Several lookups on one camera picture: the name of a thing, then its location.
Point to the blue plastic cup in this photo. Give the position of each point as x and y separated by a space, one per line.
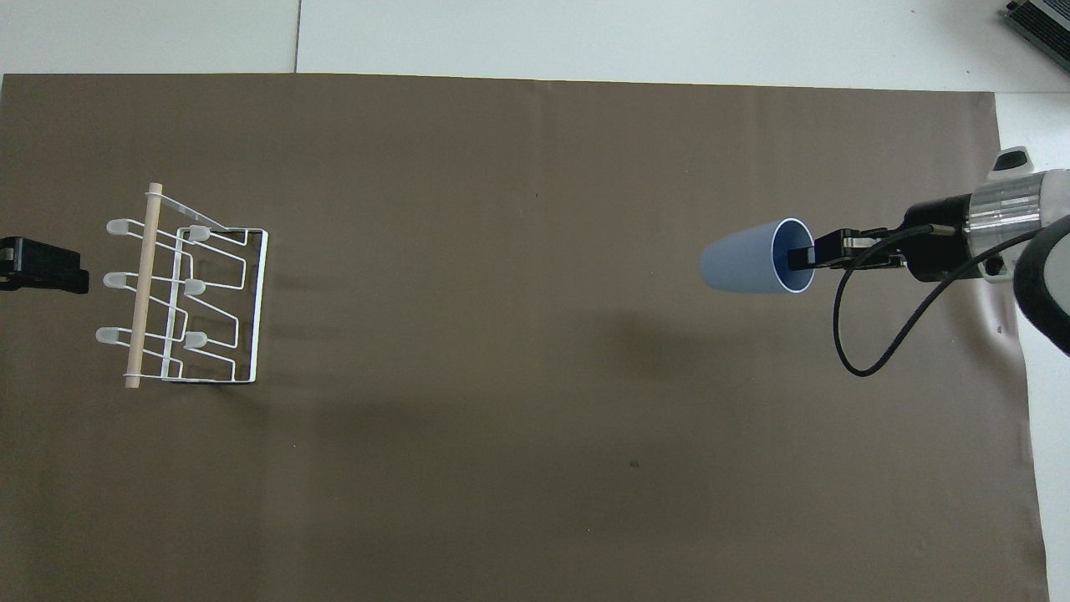
740 261

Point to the grey ribbed metal box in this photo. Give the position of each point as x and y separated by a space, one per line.
1043 18

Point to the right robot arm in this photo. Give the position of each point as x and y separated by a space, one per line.
1003 209

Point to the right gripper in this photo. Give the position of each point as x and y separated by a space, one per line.
936 251

